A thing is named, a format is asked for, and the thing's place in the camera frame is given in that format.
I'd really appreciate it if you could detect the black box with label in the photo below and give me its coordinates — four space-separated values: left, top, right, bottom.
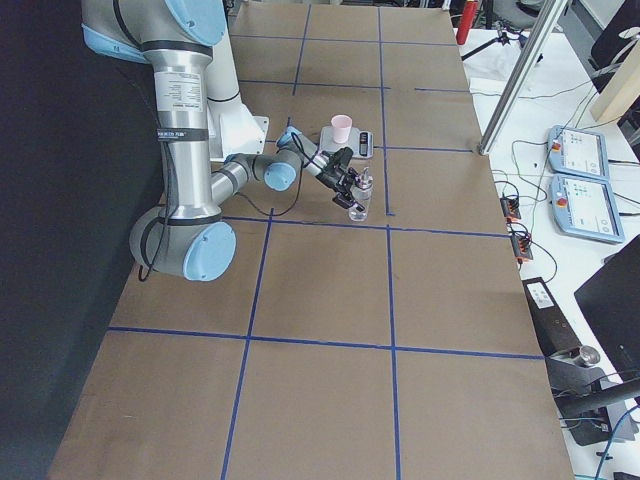
522 277 581 357

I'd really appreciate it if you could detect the upper teach pendant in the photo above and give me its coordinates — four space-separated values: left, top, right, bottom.
547 125 610 179

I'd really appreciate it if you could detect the pink plastic cup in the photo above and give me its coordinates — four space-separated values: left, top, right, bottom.
331 114 352 144

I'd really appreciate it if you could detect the lower orange connector box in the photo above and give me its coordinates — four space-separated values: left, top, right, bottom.
510 231 533 264

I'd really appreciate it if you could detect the black monitor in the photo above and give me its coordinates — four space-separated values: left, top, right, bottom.
574 236 639 371

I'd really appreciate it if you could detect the red cylinder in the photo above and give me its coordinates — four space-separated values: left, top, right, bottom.
456 0 478 45

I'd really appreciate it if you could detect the aluminium frame post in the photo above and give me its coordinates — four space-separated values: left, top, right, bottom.
478 0 568 155

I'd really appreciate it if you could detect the teach pendant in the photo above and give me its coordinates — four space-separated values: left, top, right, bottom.
547 125 610 179
549 174 625 244

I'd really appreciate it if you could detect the white camera stand pole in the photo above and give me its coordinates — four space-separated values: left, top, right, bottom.
205 1 269 162

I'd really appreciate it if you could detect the silver digital kitchen scale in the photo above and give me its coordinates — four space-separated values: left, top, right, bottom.
319 126 374 159

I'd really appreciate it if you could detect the upper orange connector box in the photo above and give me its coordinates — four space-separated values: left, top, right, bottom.
500 195 521 223

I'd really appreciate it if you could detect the lower teach pendant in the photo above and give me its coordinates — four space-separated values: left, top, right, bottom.
549 174 625 244

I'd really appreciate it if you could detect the silver knob clamp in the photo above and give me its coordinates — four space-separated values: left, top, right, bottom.
570 345 601 368

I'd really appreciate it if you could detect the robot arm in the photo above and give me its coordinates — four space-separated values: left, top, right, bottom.
82 1 365 282

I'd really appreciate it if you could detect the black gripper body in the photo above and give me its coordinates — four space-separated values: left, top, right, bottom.
317 153 355 199

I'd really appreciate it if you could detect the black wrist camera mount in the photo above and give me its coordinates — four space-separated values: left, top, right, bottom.
331 147 353 171

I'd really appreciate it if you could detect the orange connector box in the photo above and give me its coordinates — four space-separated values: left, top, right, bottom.
510 231 533 264
500 195 521 223

